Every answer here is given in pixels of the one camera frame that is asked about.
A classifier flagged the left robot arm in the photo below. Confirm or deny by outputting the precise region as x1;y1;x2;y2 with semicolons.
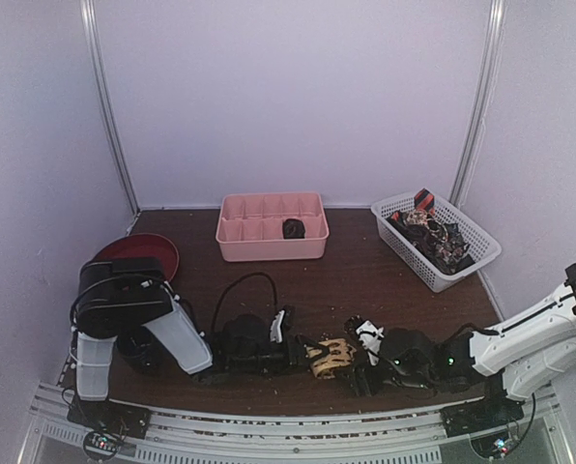
68;256;309;431

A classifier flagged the red black striped tie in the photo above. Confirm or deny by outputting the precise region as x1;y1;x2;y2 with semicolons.
414;188;435;217

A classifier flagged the leopard print tie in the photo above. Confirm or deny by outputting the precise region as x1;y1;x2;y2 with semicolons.
306;338;357;380

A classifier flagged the right circuit board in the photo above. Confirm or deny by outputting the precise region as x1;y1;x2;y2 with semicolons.
480;433;518;460

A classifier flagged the aluminium corner post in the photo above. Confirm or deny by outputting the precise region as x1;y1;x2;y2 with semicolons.
80;0;140;216
449;0;506;209

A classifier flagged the dark patterned ties pile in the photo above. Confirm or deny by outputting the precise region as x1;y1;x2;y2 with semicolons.
387;209;475;276

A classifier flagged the left aluminium corner post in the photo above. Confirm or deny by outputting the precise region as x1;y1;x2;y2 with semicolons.
80;0;140;216

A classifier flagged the red round plate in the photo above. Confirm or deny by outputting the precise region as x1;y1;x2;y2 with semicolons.
93;233;180;282

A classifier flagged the pink divided organizer box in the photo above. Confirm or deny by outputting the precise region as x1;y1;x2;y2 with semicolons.
216;191;330;262

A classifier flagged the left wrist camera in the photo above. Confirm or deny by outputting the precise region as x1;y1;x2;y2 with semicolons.
270;305;296;344

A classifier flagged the right aluminium corner post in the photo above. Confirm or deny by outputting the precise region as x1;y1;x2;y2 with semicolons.
449;0;506;209

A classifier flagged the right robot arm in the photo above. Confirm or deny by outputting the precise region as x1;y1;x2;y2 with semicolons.
345;263;576;436

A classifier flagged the dark blue cup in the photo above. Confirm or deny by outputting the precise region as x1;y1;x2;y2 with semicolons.
116;330;164;376

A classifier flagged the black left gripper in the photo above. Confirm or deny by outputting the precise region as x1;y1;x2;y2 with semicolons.
230;335;331;377

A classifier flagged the white plastic mesh basket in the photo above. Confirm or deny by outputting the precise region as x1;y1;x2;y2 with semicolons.
371;188;502;293

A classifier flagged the left circuit board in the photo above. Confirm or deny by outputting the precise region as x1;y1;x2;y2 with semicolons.
82;430;124;460

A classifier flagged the rolled black tie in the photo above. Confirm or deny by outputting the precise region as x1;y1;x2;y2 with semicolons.
282;217;305;240

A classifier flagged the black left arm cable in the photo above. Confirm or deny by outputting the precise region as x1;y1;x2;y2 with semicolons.
211;272;278;339

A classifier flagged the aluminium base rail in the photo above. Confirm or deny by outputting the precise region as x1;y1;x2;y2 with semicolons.
26;381;560;464

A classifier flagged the circuit board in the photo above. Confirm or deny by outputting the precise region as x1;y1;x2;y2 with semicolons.
480;433;518;460
82;430;124;460

